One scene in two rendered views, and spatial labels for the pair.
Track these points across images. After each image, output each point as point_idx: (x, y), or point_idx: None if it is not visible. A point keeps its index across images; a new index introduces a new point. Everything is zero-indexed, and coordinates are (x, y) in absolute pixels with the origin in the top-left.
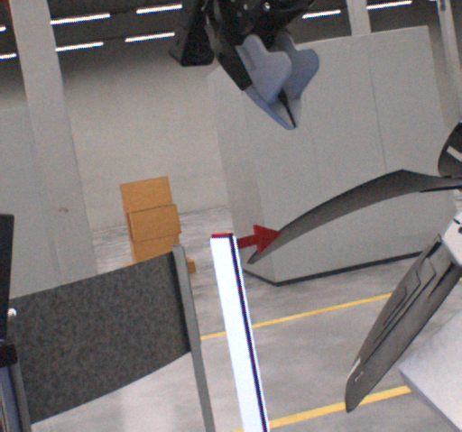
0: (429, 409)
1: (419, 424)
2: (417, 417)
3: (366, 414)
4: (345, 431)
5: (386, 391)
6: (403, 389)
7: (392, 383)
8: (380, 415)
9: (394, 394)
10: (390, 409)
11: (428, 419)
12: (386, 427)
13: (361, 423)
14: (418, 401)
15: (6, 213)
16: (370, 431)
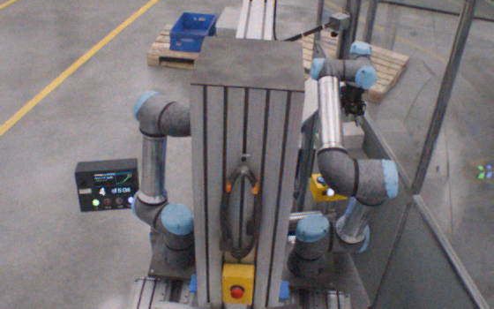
0: (36, 130)
1: (40, 139)
2: (34, 136)
3: (7, 142)
4: (8, 155)
5: (3, 126)
6: (10, 122)
7: (0, 120)
8: (15, 140)
9: (9, 126)
10: (17, 136)
11: (41, 135)
12: (26, 146)
13: (11, 148)
14: (26, 127)
15: (136, 158)
16: (20, 151)
